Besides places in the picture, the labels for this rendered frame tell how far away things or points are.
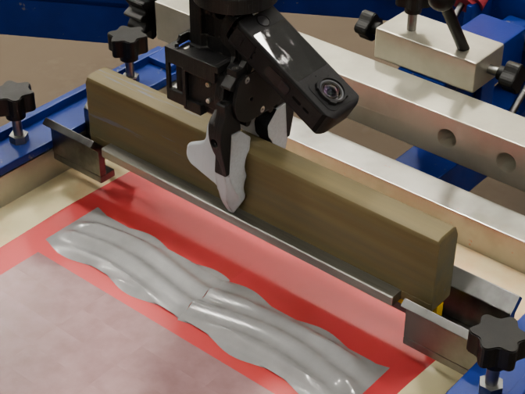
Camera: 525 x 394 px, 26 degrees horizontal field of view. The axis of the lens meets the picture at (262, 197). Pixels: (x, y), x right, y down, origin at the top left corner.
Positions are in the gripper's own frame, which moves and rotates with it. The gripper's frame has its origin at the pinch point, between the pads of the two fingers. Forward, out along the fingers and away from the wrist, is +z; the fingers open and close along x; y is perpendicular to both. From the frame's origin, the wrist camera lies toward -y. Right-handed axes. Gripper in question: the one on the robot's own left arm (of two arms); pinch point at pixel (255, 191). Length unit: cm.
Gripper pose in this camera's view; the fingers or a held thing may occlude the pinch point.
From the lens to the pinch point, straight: 103.5
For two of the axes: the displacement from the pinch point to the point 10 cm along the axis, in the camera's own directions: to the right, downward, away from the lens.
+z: -0.1, 8.2, 5.8
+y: -7.7, -3.7, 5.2
